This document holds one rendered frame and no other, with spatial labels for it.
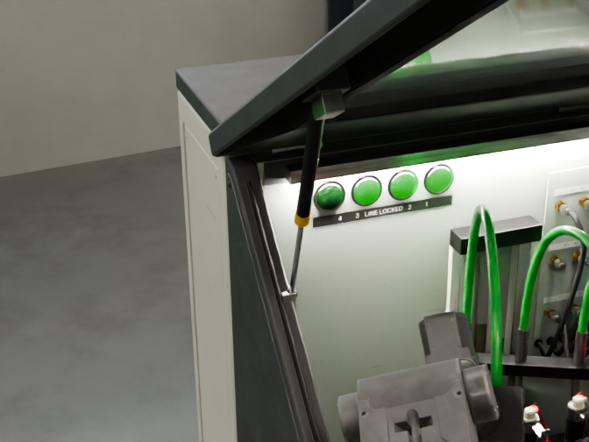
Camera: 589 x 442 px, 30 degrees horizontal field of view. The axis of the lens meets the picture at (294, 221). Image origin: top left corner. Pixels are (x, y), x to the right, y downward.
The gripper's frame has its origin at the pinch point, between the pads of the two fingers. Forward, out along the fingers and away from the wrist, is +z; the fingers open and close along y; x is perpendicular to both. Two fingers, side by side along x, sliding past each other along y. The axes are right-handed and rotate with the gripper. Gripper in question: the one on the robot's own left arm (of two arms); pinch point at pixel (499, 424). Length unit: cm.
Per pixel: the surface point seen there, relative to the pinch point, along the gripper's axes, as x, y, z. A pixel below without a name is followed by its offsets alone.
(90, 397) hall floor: -30, 176, 160
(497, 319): -11.7, -1.5, -7.6
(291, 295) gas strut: -16.4, 27.9, -4.7
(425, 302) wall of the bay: -23.6, 19.9, 29.2
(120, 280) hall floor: -84, 204, 210
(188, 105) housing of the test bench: -50, 52, 2
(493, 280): -16.9, -0.8, -6.9
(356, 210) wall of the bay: -33.2, 25.0, 9.6
